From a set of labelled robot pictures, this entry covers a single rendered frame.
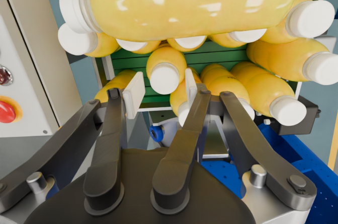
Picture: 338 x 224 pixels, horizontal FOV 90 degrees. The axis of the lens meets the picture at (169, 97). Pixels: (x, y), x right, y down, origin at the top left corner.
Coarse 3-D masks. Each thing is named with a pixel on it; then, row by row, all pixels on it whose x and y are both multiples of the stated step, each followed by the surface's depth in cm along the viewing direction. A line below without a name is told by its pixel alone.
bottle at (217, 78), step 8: (216, 64) 39; (208, 72) 36; (216, 72) 34; (224, 72) 33; (208, 80) 34; (216, 80) 31; (224, 80) 29; (232, 80) 29; (208, 88) 32; (216, 88) 29; (224, 88) 28; (232, 88) 27; (240, 88) 27; (240, 96) 26; (248, 96) 27; (248, 104) 26
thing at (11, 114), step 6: (0, 102) 23; (0, 108) 23; (6, 108) 23; (12, 108) 24; (0, 114) 24; (6, 114) 24; (12, 114) 24; (0, 120) 24; (6, 120) 24; (12, 120) 24
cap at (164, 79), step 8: (152, 72) 22; (160, 72) 22; (168, 72) 22; (176, 72) 22; (152, 80) 23; (160, 80) 23; (168, 80) 22; (176, 80) 22; (152, 88) 23; (160, 88) 23; (168, 88) 23; (176, 88) 23
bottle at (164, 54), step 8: (160, 48) 27; (168, 48) 27; (152, 56) 26; (160, 56) 25; (168, 56) 25; (176, 56) 25; (184, 56) 31; (152, 64) 25; (160, 64) 24; (168, 64) 24; (176, 64) 25; (184, 64) 26; (184, 72) 26
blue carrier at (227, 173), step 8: (208, 168) 42; (216, 168) 42; (224, 168) 42; (232, 168) 42; (216, 176) 40; (224, 176) 40; (232, 176) 39; (224, 184) 38; (232, 184) 38; (240, 184) 37
